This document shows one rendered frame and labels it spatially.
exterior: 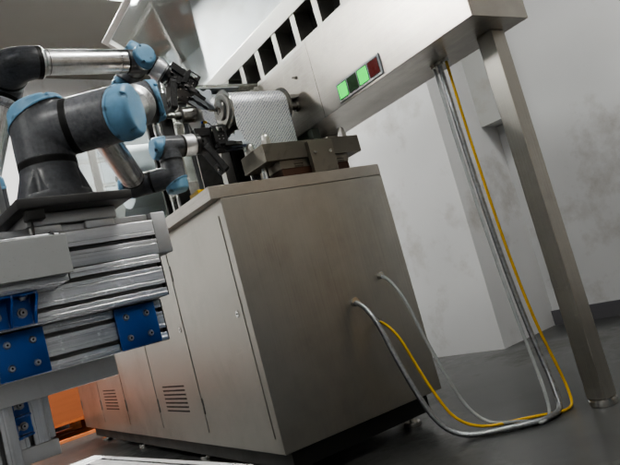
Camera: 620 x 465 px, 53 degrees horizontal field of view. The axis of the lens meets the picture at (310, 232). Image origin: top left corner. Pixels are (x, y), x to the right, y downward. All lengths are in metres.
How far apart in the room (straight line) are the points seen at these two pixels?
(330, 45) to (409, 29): 0.40
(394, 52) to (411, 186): 1.58
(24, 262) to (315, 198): 1.11
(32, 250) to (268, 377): 0.91
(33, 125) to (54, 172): 0.10
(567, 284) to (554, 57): 2.00
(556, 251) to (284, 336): 0.83
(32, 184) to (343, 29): 1.30
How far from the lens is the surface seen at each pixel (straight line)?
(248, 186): 1.91
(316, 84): 2.41
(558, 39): 3.73
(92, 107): 1.34
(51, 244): 1.15
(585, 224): 3.67
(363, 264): 2.07
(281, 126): 2.37
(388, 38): 2.10
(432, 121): 3.45
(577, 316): 1.95
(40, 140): 1.36
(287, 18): 2.58
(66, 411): 4.69
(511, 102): 1.98
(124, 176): 2.02
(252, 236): 1.87
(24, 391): 1.37
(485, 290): 3.37
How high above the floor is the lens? 0.51
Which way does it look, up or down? 6 degrees up
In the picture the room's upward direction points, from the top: 15 degrees counter-clockwise
